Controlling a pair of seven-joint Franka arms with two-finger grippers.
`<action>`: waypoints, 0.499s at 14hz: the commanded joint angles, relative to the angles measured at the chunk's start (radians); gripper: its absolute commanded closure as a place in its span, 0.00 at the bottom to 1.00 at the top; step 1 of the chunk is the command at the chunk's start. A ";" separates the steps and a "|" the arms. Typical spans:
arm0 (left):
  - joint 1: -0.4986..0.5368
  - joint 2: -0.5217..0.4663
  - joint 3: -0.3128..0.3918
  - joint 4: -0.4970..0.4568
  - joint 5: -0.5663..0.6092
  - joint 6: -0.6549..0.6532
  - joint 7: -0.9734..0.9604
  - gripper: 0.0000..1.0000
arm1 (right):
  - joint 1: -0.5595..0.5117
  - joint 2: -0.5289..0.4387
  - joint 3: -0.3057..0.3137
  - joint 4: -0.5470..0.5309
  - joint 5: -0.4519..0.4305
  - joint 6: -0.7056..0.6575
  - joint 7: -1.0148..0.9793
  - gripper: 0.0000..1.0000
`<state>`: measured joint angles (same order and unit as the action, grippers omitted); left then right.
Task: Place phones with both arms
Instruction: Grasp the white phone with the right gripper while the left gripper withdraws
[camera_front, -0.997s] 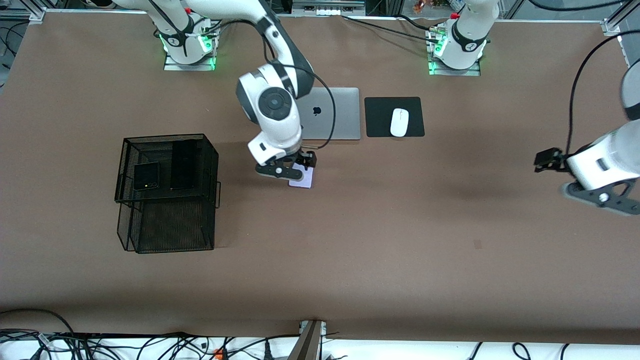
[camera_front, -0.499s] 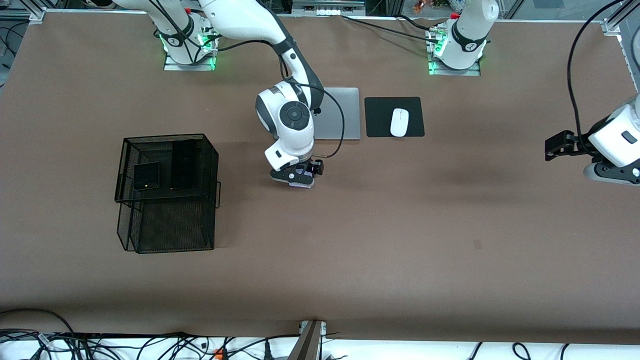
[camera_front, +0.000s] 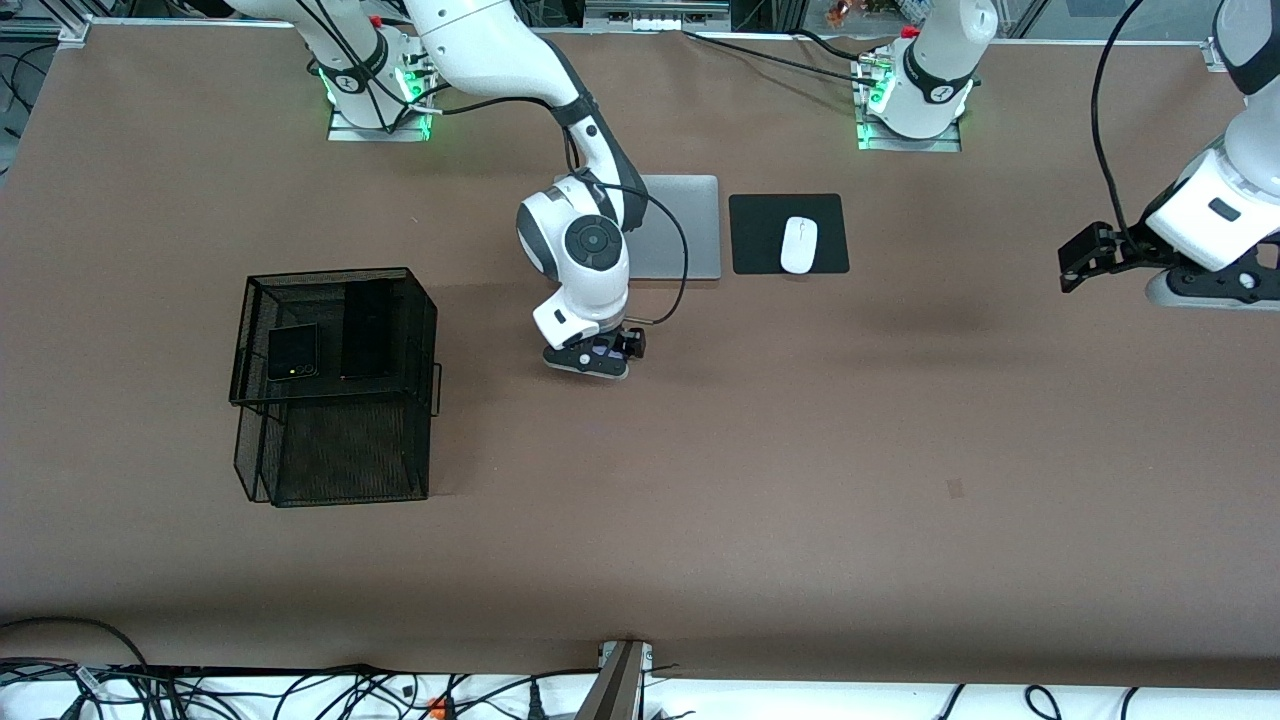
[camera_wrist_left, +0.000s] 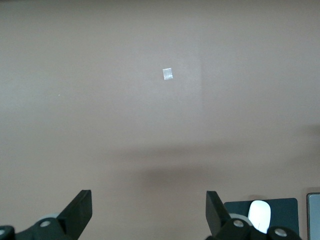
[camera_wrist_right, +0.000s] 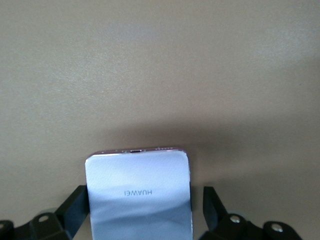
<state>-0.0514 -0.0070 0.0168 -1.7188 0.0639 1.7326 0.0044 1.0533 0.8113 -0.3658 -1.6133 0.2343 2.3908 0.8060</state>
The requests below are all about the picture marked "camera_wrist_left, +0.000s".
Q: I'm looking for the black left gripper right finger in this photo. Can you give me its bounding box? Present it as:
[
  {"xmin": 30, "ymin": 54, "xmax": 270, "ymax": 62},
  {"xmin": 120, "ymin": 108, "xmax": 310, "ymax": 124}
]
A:
[{"xmin": 206, "ymin": 191, "xmax": 253, "ymax": 240}]

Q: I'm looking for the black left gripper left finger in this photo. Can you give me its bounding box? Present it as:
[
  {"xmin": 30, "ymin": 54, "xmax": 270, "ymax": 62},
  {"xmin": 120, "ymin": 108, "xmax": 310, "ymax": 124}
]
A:
[{"xmin": 14, "ymin": 189, "xmax": 93, "ymax": 240}]

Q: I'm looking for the white computer mouse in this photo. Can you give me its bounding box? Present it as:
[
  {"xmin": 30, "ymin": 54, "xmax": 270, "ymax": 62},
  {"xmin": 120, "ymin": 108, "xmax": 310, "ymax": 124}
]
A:
[{"xmin": 248, "ymin": 199, "xmax": 272, "ymax": 235}]

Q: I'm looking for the black mouse pad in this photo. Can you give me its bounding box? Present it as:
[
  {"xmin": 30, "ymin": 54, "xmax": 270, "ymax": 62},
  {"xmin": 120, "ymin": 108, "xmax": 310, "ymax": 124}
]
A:
[{"xmin": 223, "ymin": 198, "xmax": 299, "ymax": 240}]

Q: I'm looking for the silver closed laptop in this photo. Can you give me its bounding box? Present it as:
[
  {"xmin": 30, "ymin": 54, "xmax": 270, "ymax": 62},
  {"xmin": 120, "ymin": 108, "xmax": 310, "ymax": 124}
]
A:
[{"xmin": 306, "ymin": 192, "xmax": 320, "ymax": 240}]

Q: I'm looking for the small clear tape patch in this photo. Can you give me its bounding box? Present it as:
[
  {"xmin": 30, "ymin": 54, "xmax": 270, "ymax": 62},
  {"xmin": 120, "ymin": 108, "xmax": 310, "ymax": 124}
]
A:
[{"xmin": 162, "ymin": 67, "xmax": 174, "ymax": 81}]

